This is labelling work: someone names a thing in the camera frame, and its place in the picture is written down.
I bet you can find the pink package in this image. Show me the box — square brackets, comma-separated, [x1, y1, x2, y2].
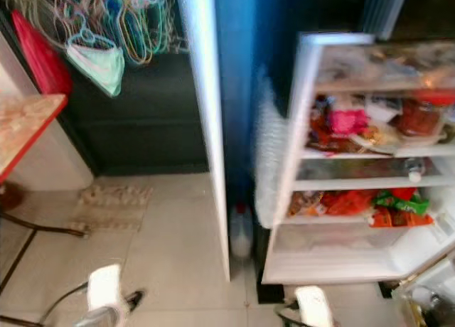
[328, 107, 370, 136]

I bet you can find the bubble wrap sheet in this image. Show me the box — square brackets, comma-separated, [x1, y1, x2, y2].
[252, 67, 294, 230]

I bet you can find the white plate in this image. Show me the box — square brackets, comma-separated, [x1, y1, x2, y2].
[362, 124, 407, 154]

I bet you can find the dark cabinet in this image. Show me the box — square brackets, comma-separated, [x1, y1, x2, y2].
[55, 48, 211, 176]

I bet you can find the wooden table red edge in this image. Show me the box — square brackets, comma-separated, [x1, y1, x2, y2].
[0, 92, 69, 183]

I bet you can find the red cloth bag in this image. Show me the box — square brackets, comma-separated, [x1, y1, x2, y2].
[10, 9, 73, 96]

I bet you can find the dark metal table leg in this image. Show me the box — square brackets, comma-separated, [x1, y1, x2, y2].
[0, 184, 91, 238]

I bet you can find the white plastic jug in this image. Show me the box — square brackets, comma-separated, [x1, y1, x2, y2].
[230, 202, 255, 260]

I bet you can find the bunch of colourful hangers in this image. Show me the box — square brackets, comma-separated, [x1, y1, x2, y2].
[4, 0, 186, 66]

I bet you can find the clear bottle white cap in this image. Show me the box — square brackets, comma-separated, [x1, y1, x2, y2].
[405, 157, 427, 183]

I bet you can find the orange snack package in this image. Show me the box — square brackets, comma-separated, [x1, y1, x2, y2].
[319, 190, 378, 216]

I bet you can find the clear plastic box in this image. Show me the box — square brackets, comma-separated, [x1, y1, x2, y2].
[390, 259, 455, 327]

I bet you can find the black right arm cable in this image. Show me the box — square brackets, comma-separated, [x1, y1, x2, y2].
[277, 305, 304, 327]

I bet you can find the green snack package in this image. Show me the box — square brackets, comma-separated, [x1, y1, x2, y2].
[373, 190, 432, 216]

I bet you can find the black fridge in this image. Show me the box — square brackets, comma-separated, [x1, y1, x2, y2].
[213, 0, 455, 305]

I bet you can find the white partition panel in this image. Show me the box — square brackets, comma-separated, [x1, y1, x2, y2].
[173, 0, 232, 283]

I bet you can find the beige floor mat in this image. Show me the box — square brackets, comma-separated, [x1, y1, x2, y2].
[67, 184, 154, 233]

